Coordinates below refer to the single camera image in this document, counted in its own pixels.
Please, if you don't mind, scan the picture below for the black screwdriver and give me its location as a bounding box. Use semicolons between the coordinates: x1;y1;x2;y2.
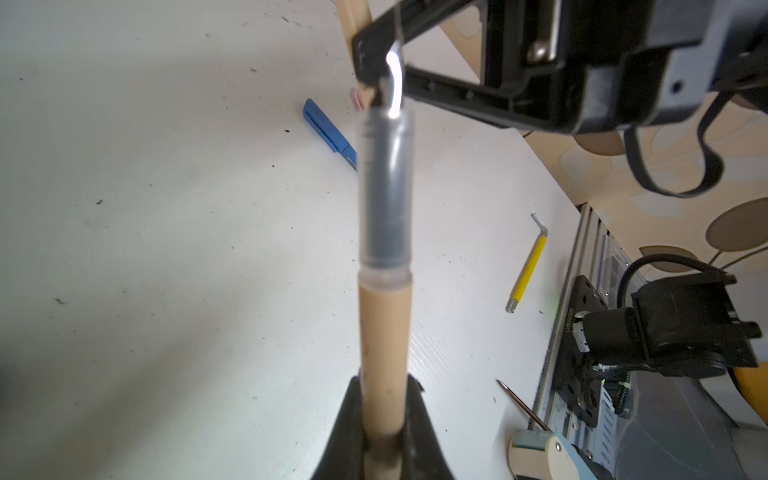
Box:
496;379;551;432

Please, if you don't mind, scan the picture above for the beige pen cap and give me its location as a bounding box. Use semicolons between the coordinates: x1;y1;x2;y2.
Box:
335;0;375;110

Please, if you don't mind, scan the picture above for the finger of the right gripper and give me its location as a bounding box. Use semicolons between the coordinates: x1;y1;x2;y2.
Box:
352;1;486;81

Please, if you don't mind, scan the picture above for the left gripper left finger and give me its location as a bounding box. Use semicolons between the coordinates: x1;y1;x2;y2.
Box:
311;376;365;480

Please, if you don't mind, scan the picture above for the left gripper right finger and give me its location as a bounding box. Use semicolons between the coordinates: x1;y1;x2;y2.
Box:
401;374;454;480

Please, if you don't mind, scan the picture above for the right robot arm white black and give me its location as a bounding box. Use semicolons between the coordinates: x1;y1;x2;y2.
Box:
402;1;767;425

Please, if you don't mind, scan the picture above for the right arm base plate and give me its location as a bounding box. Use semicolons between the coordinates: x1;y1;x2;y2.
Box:
553;275;627;428

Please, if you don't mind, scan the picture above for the beige pen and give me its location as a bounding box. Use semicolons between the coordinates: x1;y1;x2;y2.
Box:
358;41;413;479

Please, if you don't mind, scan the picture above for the aluminium front rail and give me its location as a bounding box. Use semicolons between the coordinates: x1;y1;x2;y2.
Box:
533;203;651;472

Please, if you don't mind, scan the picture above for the beige blue utility tool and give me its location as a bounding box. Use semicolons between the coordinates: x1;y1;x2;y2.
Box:
507;430;614;480

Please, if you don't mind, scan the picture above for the blue pen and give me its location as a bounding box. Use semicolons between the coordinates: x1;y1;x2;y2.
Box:
302;99;357;169

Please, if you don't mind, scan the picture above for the pink pen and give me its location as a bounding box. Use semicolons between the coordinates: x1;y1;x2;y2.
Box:
349;88;368;111

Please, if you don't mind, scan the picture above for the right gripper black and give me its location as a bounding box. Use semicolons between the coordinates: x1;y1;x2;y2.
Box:
403;1;767;134

